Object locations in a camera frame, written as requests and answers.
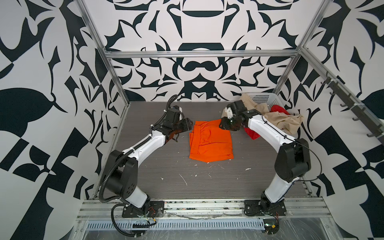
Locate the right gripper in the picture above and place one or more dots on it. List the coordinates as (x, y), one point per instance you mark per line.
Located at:
(224, 125)

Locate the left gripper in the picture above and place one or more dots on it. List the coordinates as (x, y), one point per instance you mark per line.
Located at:
(188, 126)

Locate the orange shorts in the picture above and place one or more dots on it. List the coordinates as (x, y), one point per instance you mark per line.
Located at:
(209, 143)

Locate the beige shorts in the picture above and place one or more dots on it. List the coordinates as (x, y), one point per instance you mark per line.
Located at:
(294, 123)

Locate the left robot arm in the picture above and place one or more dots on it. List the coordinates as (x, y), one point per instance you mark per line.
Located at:
(120, 177)

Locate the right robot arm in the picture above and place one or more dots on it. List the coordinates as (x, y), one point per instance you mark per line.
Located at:
(293, 155)

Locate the red shorts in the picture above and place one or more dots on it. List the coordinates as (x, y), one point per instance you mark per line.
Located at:
(255, 132)

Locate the white laundry basket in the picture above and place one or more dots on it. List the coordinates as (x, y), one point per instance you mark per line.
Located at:
(267, 99)

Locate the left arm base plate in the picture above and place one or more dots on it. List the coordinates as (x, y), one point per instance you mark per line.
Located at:
(150, 209)

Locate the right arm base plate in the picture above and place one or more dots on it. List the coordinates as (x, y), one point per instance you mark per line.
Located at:
(255, 207)

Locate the white slotted cable duct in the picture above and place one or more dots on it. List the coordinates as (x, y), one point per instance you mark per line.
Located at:
(182, 224)

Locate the aluminium frame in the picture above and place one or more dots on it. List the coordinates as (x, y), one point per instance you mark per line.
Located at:
(215, 50)

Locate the wall hook rail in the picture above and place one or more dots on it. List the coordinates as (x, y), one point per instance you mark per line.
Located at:
(351, 102)

